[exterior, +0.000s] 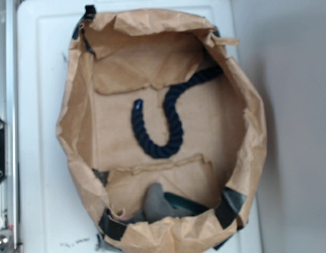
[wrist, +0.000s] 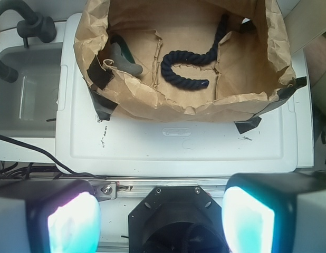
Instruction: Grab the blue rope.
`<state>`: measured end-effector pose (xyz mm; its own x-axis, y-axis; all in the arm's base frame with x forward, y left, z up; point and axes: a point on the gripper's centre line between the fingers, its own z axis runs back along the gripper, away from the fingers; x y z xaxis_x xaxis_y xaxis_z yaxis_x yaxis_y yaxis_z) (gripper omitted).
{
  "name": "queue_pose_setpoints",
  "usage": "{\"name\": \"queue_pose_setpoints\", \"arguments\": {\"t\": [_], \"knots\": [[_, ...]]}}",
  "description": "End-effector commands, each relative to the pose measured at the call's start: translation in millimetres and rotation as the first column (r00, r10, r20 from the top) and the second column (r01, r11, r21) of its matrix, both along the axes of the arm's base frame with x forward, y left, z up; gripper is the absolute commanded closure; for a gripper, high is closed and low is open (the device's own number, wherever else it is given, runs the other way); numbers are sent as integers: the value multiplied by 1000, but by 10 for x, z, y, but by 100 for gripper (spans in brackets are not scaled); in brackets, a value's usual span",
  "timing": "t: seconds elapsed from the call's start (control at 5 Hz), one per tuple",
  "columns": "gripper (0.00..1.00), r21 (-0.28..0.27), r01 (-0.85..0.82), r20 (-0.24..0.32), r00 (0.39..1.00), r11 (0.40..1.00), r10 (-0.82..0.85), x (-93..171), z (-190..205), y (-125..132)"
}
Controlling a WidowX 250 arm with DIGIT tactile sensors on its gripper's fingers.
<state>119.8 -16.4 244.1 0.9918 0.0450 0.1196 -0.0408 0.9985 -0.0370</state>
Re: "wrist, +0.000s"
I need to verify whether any white plastic bin lid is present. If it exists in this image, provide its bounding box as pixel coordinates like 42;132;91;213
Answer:
55;14;314;178

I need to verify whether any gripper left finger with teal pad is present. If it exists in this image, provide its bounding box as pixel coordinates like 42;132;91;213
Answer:
0;180;101;252

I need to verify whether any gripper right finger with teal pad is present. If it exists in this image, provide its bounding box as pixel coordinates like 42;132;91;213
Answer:
222;172;326;252

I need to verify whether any brown paper bag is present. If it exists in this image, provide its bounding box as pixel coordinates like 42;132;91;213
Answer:
74;1;302;122

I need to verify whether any black faucet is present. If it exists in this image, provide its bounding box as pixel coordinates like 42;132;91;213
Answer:
0;0;57;83

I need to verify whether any grey sink basin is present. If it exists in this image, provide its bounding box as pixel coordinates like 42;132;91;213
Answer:
0;43;62;138

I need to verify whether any dark blue rope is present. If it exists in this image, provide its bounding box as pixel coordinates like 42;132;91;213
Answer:
160;13;230;88

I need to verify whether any grey rope piece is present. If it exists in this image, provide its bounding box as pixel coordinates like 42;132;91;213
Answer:
110;43;144;77

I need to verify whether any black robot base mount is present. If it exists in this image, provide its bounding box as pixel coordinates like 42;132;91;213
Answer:
128;186;230;252

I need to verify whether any black cable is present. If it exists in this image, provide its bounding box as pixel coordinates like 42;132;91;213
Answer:
0;132;106;180

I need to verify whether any aluminium rail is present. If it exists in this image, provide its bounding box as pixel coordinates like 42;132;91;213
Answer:
88;177;229;201

